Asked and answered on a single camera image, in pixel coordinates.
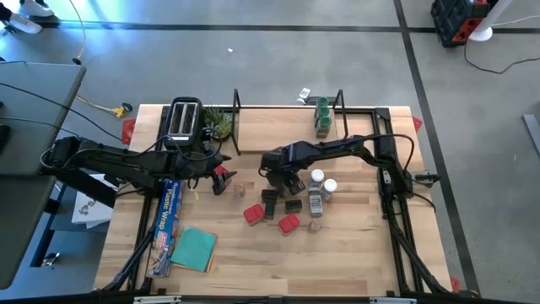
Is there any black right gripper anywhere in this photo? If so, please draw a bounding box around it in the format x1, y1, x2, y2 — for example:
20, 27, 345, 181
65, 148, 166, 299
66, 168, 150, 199
259, 143, 307, 196

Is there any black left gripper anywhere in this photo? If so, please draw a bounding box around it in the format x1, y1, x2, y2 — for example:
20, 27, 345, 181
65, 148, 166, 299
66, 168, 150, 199
176, 149, 238, 197

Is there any white-lid glass spice jar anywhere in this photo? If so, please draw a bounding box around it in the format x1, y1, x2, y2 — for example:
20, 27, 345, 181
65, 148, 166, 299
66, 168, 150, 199
320, 178, 338, 201
309, 168, 326, 191
307, 189, 325, 219

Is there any potted succulent plant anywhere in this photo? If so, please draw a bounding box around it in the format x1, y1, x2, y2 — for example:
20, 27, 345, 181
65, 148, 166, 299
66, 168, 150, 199
202, 106, 234, 143

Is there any black toaster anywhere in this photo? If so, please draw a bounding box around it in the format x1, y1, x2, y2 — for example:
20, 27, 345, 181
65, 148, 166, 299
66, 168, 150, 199
162, 95, 206, 149

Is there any blue plastic wrap box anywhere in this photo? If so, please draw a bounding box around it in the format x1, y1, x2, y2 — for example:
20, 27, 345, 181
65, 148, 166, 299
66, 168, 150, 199
145, 179, 186, 279

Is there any teal cloth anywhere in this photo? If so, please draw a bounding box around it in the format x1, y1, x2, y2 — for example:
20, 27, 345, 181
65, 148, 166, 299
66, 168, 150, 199
170, 226, 219, 274

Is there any white box with logo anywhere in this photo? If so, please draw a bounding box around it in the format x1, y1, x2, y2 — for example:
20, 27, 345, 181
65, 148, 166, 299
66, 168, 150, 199
70, 173, 119, 230

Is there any grey metal clamp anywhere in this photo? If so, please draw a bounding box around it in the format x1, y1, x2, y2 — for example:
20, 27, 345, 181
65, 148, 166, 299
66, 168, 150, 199
413, 169, 442, 189

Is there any small metal clip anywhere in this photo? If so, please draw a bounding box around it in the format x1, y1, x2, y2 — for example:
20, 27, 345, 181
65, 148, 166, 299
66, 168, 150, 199
40, 252, 61, 268

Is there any grey side desk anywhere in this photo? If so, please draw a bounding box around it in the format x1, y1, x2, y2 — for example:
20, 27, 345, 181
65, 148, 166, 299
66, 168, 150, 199
0, 61, 88, 290

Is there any black and red toolbox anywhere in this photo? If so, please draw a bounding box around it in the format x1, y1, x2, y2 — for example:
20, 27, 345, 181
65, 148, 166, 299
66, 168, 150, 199
429, 0, 493, 48

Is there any person's shoe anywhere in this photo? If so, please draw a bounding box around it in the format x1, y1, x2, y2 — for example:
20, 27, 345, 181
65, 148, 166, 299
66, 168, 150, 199
19, 0, 56, 18
8, 12, 43, 35

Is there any white stand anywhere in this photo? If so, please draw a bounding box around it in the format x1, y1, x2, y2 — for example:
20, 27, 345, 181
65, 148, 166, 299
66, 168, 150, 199
467, 0, 515, 43

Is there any grey metal bar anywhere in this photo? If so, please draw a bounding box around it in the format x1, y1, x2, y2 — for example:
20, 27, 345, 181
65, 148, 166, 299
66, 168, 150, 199
521, 113, 540, 158

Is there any black wire spice rack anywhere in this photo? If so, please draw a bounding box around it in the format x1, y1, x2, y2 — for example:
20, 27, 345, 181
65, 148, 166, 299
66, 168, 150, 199
230, 88, 349, 156

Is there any yellow cable with plug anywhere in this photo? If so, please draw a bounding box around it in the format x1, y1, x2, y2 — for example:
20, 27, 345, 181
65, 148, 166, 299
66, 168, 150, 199
75, 95, 134, 119

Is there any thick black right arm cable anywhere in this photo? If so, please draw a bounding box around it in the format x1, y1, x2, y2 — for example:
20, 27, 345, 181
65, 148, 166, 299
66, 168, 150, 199
356, 133, 417, 172

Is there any white bracket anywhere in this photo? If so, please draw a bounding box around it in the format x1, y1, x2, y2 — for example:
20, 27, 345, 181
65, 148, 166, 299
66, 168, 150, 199
133, 295, 182, 304
370, 296, 418, 304

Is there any thin yellow cable black plug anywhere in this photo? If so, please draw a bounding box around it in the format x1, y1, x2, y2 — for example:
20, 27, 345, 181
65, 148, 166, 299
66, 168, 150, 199
68, 0, 87, 66

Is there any black floor cable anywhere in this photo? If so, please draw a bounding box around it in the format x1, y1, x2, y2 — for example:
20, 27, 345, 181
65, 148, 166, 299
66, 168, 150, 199
462, 40, 540, 76

